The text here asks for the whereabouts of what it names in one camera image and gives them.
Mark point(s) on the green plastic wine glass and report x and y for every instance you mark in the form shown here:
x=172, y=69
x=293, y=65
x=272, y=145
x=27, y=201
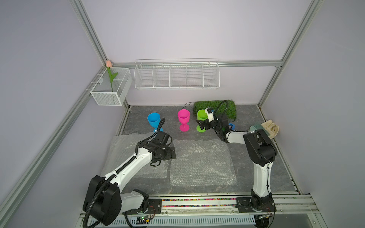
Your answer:
x=202, y=116

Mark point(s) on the artificial grass mat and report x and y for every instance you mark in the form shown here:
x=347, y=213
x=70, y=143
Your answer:
x=231, y=111

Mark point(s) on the white wire wall rack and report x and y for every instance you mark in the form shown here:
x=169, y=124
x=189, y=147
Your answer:
x=154, y=74

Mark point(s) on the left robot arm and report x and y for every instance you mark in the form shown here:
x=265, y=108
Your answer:
x=105, y=200

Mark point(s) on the artificial tulip flower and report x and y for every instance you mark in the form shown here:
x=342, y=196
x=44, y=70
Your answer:
x=112, y=76

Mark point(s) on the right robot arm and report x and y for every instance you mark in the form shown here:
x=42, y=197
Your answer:
x=260, y=149

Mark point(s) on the blue tape dispenser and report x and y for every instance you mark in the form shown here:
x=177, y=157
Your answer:
x=231, y=126

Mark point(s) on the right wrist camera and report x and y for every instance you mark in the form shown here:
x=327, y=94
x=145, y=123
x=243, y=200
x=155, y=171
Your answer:
x=210, y=114

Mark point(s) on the white mesh wall basket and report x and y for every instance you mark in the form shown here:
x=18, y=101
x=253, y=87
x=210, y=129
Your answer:
x=102, y=93

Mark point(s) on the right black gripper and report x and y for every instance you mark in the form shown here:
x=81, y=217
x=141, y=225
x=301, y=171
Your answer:
x=201, y=124

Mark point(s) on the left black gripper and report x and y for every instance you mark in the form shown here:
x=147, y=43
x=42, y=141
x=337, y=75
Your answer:
x=168, y=156

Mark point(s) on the green dustpan brush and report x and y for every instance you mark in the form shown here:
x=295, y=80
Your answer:
x=255, y=127

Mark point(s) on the pink plastic wine glass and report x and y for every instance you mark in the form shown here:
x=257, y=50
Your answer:
x=184, y=118

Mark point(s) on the blue plastic wine glass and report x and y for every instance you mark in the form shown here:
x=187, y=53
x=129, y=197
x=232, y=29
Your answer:
x=154, y=120

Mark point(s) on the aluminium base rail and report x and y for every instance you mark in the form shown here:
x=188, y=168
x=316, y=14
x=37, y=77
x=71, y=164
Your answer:
x=212, y=211

